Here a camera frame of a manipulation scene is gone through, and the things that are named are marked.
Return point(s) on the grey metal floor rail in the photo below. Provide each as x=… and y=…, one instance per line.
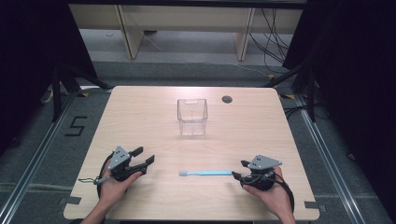
x=330, y=161
x=31, y=161

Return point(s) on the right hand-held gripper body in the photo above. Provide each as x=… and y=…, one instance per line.
x=263, y=162

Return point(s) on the light blue toothbrush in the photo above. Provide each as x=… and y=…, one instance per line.
x=205, y=172

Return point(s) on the person's left hand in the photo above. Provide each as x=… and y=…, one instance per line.
x=112, y=189

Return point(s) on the person's right hand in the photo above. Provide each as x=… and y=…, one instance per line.
x=275, y=199

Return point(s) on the dark curtain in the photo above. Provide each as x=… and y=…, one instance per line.
x=358, y=77
x=31, y=62

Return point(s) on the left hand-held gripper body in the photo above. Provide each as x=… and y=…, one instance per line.
x=120, y=158

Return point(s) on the black metal stand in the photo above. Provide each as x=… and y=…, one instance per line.
x=56, y=93
x=311, y=93

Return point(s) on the clear plastic container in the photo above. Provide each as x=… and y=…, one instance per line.
x=192, y=118

